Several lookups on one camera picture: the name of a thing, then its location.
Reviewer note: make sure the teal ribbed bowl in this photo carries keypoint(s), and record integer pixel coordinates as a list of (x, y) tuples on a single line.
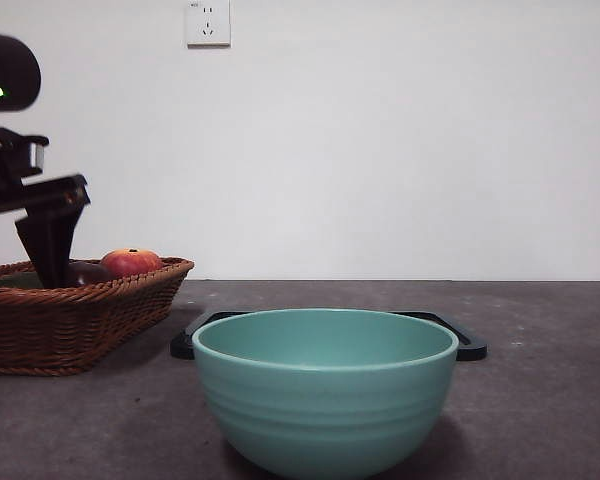
[(325, 410)]

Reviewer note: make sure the green avocado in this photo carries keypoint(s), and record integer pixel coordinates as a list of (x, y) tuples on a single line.
[(15, 281)]

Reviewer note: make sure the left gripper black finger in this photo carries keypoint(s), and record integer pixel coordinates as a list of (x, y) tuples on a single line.
[(42, 245), (64, 240)]

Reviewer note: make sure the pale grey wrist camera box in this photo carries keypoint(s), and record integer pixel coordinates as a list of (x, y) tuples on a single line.
[(39, 156)]

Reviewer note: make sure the red apple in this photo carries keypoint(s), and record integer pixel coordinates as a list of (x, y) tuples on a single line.
[(132, 261)]

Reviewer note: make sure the white wall power socket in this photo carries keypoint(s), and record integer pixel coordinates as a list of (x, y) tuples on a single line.
[(208, 25)]

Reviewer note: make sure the dark purple plum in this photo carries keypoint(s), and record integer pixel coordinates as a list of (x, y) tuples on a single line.
[(90, 274)]

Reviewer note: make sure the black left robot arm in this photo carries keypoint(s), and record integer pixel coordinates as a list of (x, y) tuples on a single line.
[(7, 65)]

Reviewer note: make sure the brown wicker basket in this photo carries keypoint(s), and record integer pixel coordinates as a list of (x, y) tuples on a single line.
[(55, 330)]

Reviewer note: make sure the dark rectangular tray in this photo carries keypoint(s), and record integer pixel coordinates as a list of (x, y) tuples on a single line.
[(181, 346)]

